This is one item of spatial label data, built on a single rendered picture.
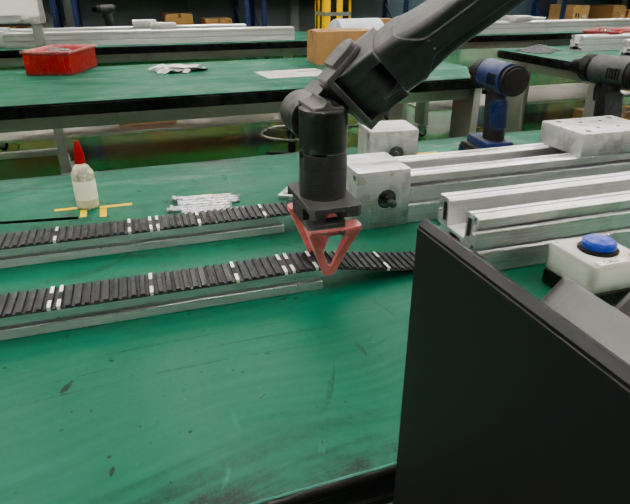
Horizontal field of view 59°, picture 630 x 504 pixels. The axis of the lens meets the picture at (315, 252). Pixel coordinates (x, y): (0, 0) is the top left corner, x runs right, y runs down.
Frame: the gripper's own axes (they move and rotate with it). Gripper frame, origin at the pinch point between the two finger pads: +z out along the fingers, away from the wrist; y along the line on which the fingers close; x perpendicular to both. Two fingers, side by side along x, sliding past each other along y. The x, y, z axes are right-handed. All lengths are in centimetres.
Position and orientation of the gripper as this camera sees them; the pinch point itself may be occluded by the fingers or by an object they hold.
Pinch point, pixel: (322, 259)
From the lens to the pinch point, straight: 71.7
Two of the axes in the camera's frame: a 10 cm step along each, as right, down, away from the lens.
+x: -9.5, 1.3, -2.8
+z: 0.0, 9.0, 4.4
